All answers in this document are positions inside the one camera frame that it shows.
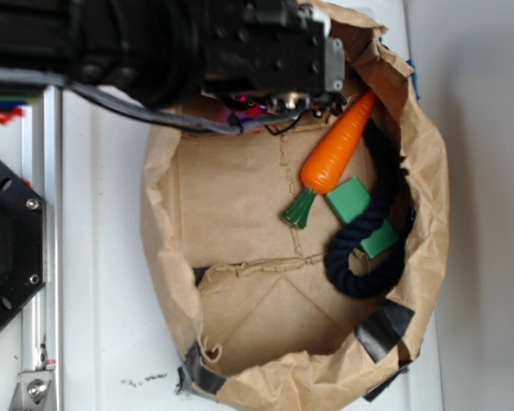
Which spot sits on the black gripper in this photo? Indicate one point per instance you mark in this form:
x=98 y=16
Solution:
x=277 y=54

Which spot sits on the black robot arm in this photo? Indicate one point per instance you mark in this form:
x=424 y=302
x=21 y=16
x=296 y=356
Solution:
x=151 y=50

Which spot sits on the orange toy carrot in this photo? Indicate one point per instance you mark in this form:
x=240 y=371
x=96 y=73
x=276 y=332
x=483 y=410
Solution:
x=325 y=165

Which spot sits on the green block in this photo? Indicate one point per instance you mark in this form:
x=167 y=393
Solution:
x=348 y=201

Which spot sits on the brown paper bag tray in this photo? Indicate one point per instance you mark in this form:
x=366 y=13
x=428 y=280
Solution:
x=251 y=290

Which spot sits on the black tape right lower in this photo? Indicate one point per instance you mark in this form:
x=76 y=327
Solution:
x=382 y=331

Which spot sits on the black tape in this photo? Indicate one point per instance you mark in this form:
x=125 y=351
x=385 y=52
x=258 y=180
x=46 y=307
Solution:
x=382 y=331
x=195 y=377

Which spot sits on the black tape bottom left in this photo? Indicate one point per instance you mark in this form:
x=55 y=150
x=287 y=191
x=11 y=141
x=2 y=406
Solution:
x=195 y=377

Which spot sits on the white plastic tray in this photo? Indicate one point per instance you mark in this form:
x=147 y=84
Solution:
x=117 y=351

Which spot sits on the aluminium rail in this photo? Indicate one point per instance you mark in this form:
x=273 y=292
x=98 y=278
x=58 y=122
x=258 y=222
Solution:
x=41 y=166

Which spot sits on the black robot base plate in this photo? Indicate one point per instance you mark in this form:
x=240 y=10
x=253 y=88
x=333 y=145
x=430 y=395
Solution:
x=22 y=223

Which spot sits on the metal corner bracket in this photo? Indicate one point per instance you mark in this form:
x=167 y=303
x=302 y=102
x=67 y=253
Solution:
x=35 y=391

